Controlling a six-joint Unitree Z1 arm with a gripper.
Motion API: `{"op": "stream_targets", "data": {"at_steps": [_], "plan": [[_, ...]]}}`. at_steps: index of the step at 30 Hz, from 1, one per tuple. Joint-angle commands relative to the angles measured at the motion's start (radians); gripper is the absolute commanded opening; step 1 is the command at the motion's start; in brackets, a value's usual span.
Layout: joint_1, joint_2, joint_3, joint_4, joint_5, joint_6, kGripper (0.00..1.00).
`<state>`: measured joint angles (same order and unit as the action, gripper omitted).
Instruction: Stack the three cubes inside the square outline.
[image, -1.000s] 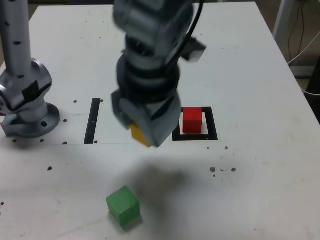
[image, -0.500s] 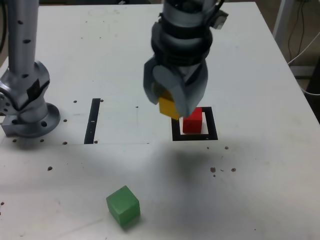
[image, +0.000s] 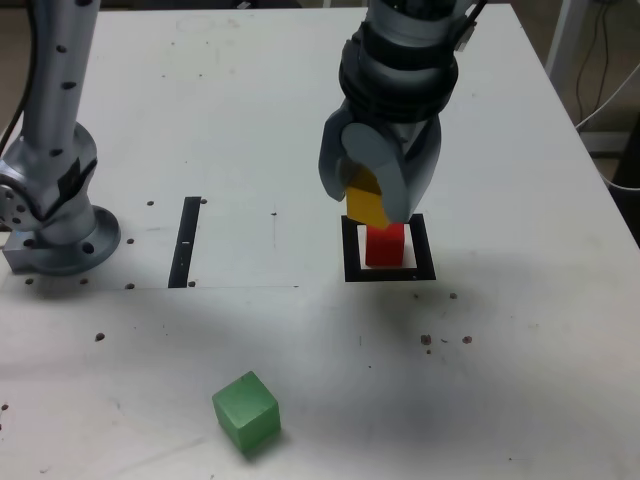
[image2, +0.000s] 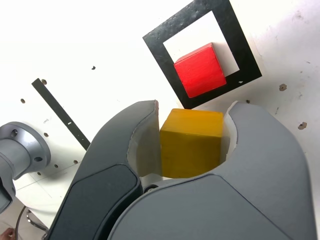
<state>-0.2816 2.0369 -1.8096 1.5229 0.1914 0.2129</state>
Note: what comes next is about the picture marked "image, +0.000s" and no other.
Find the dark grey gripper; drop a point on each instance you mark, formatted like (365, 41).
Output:
(402, 135)

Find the yellow cube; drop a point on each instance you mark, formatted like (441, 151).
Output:
(367, 207)

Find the red cube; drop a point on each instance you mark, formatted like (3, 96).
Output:
(385, 247)

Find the green cube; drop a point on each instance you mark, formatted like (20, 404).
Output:
(245, 412)

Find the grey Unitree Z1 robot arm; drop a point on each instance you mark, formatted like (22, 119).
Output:
(55, 100)

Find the black tape square outline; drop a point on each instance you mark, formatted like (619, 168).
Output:
(390, 275)

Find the black tape strip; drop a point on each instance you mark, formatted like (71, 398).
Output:
(184, 245)

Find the small grey bracket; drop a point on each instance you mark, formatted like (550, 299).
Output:
(243, 5)

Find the white frame leg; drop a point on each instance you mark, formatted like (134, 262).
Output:
(560, 35)

